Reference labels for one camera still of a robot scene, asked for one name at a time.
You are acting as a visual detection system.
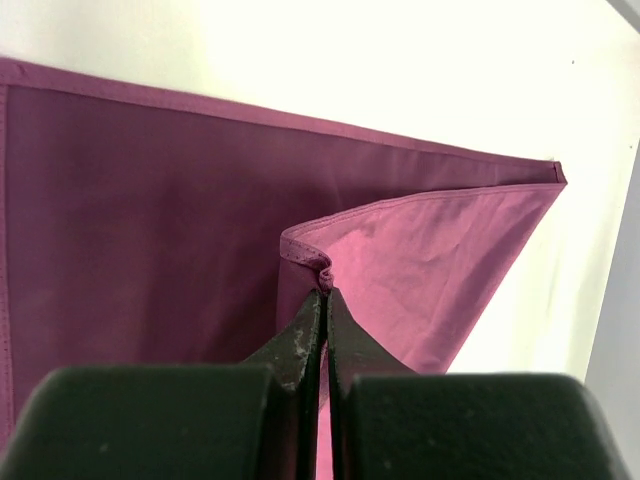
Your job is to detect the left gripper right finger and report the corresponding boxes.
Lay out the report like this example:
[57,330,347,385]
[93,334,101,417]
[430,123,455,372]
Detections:
[327,291,629,479]

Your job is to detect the purple cloth napkin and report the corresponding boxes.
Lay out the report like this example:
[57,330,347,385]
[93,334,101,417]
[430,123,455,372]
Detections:
[1,59,567,479]

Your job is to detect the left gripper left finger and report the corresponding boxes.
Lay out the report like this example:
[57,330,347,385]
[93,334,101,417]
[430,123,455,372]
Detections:
[12,292,321,479]

